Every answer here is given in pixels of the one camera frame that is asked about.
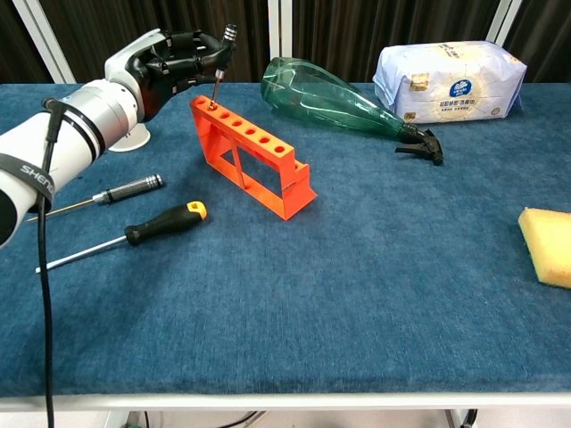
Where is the green spray bottle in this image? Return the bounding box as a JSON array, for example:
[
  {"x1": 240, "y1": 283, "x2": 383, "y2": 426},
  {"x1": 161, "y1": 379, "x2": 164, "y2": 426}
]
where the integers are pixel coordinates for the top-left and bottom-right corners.
[{"x1": 260, "y1": 56, "x2": 445, "y2": 167}]

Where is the orange test tube rack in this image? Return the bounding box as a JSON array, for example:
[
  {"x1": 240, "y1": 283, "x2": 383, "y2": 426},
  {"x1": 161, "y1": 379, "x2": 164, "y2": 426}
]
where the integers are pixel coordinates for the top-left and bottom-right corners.
[{"x1": 189, "y1": 95, "x2": 319, "y2": 222}]

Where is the yellow sponge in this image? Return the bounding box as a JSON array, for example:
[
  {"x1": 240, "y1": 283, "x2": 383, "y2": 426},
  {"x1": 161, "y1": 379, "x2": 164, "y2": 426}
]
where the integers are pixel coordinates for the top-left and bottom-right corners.
[{"x1": 517, "y1": 206, "x2": 571, "y2": 290}]

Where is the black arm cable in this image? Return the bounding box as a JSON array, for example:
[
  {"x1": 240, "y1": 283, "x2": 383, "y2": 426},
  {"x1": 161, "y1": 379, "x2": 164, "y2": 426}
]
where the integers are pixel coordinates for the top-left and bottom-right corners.
[{"x1": 34, "y1": 97, "x2": 66, "y2": 428}]

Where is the blue table cloth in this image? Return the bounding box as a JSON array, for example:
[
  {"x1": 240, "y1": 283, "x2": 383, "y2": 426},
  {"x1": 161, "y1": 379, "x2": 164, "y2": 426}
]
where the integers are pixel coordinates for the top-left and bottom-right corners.
[{"x1": 0, "y1": 82, "x2": 571, "y2": 398}]

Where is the white table frame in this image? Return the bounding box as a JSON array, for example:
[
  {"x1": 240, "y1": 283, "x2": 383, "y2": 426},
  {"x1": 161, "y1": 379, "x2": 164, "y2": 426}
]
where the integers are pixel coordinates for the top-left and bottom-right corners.
[{"x1": 0, "y1": 391, "x2": 571, "y2": 428}]

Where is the long silver precision screwdriver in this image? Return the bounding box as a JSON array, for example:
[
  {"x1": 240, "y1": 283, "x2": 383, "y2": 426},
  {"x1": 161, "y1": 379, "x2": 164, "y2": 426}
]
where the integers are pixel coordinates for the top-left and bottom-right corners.
[{"x1": 27, "y1": 173, "x2": 164, "y2": 223}]

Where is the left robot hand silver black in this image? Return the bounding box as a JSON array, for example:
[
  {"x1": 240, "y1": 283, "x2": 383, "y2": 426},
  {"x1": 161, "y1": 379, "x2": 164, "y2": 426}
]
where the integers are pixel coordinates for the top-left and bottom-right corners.
[{"x1": 104, "y1": 29, "x2": 236, "y2": 124}]

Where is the dark curtain panel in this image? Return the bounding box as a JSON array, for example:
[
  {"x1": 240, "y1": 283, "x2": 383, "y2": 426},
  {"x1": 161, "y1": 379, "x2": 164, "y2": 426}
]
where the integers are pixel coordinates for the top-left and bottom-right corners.
[
  {"x1": 0, "y1": 0, "x2": 57, "y2": 85},
  {"x1": 502, "y1": 0, "x2": 571, "y2": 85},
  {"x1": 292, "y1": 0, "x2": 503, "y2": 85},
  {"x1": 37, "y1": 0, "x2": 271, "y2": 85}
]

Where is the white round bottle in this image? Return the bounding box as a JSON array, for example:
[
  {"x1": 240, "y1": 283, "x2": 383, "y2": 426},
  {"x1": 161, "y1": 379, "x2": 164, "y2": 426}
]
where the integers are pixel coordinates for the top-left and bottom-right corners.
[{"x1": 106, "y1": 124, "x2": 152, "y2": 153}]

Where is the white frame post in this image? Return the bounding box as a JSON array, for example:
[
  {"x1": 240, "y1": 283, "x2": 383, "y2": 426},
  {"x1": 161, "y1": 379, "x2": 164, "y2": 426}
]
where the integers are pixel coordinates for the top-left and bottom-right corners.
[
  {"x1": 11, "y1": 0, "x2": 77, "y2": 85},
  {"x1": 484, "y1": 0, "x2": 524, "y2": 48},
  {"x1": 267, "y1": 0, "x2": 294, "y2": 84}
]

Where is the white tissue pack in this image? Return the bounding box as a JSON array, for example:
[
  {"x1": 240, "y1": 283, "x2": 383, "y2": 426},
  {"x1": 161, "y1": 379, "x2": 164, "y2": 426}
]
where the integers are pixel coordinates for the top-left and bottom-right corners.
[{"x1": 372, "y1": 40, "x2": 528, "y2": 125}]

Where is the black orange flathead screwdriver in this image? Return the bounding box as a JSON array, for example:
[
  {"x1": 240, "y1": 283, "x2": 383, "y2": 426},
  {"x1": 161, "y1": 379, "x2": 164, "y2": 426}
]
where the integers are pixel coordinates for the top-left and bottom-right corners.
[{"x1": 35, "y1": 200, "x2": 209, "y2": 274}]

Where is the short black precision screwdriver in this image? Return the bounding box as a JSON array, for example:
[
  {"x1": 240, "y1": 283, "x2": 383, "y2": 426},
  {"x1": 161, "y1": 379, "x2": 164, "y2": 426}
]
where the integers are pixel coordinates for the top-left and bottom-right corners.
[{"x1": 208, "y1": 22, "x2": 238, "y2": 111}]

